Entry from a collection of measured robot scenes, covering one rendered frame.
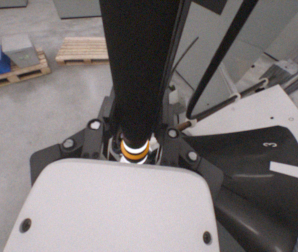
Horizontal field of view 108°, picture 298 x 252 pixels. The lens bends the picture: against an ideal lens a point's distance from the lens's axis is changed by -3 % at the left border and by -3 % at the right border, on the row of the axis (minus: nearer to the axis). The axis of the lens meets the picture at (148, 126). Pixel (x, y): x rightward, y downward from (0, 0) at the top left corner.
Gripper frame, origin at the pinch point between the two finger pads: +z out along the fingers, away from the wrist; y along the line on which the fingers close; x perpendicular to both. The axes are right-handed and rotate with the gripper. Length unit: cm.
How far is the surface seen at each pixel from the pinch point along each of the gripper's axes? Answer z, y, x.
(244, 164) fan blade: -2.0, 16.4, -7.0
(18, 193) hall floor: -17, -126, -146
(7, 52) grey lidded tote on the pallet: 170, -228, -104
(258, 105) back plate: 20.9, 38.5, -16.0
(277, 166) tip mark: -2.7, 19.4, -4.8
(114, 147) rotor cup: 5.4, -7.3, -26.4
